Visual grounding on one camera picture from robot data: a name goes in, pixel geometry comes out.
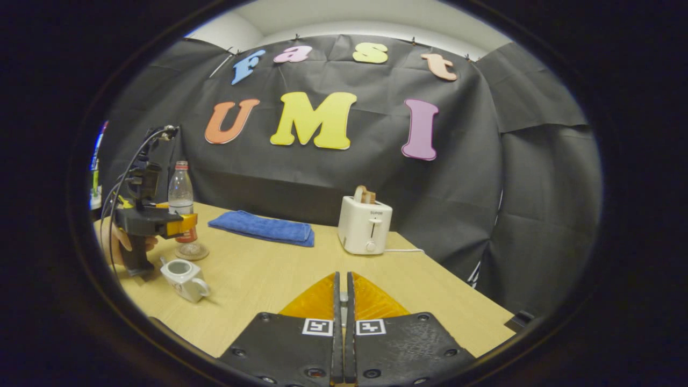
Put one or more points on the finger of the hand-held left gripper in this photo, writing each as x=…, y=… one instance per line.
x=180, y=224

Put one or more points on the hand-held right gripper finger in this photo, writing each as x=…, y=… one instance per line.
x=350, y=349
x=337, y=349

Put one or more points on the clear plastic water bottle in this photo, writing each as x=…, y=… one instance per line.
x=181, y=193

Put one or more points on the round wooden coaster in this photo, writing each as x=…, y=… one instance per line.
x=200, y=253

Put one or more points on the white teacup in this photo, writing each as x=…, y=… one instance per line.
x=185, y=282

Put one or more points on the green drink bottle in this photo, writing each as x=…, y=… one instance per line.
x=95, y=184

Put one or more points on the blue folded towel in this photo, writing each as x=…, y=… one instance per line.
x=263, y=228

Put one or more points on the computer monitor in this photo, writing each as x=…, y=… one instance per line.
x=98, y=145

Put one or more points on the white toaster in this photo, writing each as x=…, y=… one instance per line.
x=363, y=226

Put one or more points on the bread slice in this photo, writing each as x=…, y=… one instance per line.
x=365, y=194

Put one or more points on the black table edge clamp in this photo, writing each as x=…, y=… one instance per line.
x=518, y=320

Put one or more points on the black backdrop cloth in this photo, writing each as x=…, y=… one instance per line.
x=457, y=177

